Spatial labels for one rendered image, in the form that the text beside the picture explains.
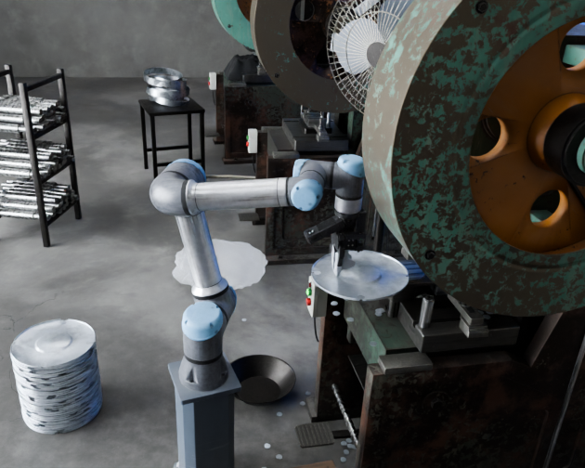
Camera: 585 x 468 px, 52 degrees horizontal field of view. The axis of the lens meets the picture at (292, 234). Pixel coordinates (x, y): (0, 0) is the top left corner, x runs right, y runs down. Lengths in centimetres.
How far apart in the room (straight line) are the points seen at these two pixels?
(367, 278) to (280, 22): 146
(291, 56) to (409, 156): 180
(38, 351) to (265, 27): 166
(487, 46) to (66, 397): 183
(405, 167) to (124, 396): 173
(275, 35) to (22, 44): 576
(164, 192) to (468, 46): 86
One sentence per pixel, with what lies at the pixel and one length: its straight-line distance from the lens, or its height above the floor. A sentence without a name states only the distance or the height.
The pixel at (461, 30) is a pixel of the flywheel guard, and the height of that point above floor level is 154.
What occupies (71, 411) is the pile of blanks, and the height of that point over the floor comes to 9.
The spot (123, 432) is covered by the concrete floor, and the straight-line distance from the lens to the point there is 243.
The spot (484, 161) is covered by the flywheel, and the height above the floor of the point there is 127.
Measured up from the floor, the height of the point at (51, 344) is 31.
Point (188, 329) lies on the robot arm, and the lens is 177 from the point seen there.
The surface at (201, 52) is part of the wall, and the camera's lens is 820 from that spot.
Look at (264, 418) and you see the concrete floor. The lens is 243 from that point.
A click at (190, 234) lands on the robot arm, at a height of 88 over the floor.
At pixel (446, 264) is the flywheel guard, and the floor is 107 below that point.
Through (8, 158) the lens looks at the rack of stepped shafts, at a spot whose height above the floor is 49.
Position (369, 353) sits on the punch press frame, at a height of 54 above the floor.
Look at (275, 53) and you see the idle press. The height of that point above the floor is 120.
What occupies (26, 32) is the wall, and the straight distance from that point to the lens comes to 829.
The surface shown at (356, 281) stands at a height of 79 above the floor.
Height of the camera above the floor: 167
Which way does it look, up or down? 26 degrees down
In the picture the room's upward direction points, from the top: 3 degrees clockwise
